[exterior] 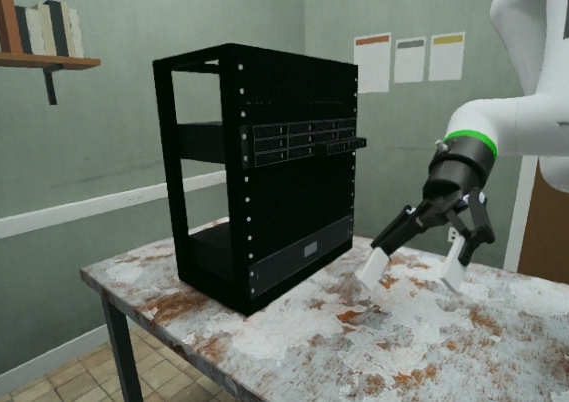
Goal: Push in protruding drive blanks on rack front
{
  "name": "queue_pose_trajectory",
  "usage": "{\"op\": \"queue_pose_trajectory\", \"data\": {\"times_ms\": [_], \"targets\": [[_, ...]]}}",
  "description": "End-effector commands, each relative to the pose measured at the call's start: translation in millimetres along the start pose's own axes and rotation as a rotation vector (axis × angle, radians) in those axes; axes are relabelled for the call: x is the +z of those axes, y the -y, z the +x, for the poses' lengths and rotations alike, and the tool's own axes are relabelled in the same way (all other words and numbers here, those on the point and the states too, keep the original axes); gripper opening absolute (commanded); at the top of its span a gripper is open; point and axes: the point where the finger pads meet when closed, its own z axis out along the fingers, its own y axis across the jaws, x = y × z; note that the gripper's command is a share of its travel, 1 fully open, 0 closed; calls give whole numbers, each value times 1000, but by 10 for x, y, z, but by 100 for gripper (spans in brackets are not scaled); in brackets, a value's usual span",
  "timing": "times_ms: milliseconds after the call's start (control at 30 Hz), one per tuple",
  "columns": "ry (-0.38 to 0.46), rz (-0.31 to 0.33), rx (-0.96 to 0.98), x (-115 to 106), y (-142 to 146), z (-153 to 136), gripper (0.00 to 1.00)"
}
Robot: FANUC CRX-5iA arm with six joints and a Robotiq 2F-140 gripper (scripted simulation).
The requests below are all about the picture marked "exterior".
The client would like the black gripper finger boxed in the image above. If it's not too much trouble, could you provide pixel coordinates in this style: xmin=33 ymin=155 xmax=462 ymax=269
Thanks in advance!
xmin=357 ymin=200 xmax=431 ymax=291
xmin=435 ymin=187 xmax=496 ymax=293

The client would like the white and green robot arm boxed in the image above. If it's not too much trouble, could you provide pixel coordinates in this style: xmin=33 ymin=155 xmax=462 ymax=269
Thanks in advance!
xmin=428 ymin=0 xmax=569 ymax=193

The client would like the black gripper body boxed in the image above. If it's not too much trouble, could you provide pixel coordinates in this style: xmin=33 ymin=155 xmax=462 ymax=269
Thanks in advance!
xmin=416 ymin=160 xmax=479 ymax=228

